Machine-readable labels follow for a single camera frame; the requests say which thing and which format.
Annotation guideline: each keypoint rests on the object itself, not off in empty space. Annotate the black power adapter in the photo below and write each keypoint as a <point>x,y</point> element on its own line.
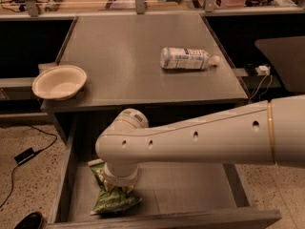
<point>24,156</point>

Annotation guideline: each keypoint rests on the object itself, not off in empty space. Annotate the white paper bowl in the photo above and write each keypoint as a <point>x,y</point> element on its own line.
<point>59,83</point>

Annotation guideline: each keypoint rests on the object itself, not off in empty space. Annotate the grey counter cabinet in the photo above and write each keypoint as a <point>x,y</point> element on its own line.
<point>121,55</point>

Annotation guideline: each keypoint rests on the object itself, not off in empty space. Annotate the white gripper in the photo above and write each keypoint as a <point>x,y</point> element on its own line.
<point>122,177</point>

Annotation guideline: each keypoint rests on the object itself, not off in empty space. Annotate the green jalapeno chip bag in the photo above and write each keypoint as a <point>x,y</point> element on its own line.
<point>110,202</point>

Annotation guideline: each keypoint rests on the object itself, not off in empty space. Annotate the black shoe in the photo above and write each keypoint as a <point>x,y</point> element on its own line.
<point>31,221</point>

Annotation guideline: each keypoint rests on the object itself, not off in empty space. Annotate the black handheld tool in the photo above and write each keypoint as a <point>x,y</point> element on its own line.
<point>52,5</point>

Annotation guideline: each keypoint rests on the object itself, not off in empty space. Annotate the grey open drawer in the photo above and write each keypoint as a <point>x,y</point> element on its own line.
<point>175,195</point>

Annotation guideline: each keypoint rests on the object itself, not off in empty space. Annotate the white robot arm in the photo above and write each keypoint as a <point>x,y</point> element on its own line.
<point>266,132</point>

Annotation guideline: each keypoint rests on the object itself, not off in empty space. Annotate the white plastic bottle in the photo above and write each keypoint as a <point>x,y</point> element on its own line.
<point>187,59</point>

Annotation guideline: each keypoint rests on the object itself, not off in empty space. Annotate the white wall plug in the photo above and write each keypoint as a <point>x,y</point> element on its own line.
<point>263,70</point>

